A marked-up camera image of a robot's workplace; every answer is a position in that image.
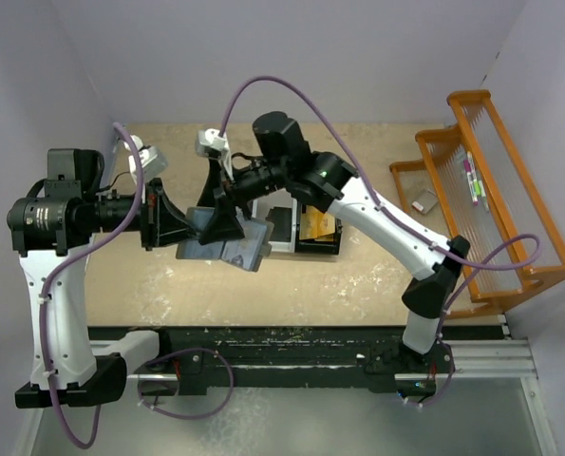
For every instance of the grey card holder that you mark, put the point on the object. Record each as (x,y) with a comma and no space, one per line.
(246,253)

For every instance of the orange wooden rack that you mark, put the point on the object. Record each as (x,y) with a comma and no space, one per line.
(516,206)

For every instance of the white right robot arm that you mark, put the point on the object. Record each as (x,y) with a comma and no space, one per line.
(328,183)

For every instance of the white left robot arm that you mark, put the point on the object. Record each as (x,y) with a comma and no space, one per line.
(51,229)

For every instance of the pink marker pen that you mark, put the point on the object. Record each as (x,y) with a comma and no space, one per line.
(469,170)

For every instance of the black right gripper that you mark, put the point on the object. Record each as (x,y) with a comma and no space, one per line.
(224,221)

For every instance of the gold cards stack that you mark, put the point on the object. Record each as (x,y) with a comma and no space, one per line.
(317,226)

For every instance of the black cards stack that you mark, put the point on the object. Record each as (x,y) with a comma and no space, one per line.
(281,218)

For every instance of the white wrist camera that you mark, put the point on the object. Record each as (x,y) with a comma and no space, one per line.
(215,147)
(153,161)

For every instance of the green marker pen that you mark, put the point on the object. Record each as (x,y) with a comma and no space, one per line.
(478,194)

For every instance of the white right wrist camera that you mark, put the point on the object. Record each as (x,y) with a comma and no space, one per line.
(215,147)

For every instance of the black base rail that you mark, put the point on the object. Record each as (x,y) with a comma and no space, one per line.
(371,358)

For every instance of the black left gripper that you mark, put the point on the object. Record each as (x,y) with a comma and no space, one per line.
(160,223)

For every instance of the black bin with gold cards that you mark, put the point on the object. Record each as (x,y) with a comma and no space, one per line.
(329,248)

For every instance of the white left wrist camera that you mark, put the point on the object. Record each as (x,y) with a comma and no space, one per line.
(153,161)

